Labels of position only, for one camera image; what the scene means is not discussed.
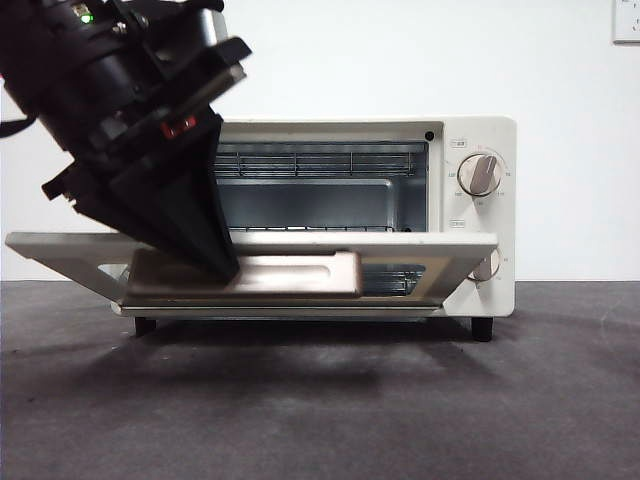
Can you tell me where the glass oven door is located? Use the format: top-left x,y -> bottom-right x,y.
4,230 -> 500,317

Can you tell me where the cream oven knob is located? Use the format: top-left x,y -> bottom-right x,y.
457,153 -> 505,196
469,248 -> 503,281

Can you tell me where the metal wire oven rack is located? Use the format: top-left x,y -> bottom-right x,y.
227,224 -> 411,236

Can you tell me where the white wall socket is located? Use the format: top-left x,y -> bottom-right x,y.
612,0 -> 640,46

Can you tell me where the cream Toshiba toaster oven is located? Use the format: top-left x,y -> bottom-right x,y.
110,115 -> 518,343

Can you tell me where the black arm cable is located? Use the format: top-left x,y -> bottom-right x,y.
0,115 -> 39,140

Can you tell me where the metal heating element guard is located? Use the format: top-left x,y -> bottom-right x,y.
214,149 -> 416,179

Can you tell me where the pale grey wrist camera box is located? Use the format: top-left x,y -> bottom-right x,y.
192,7 -> 229,51

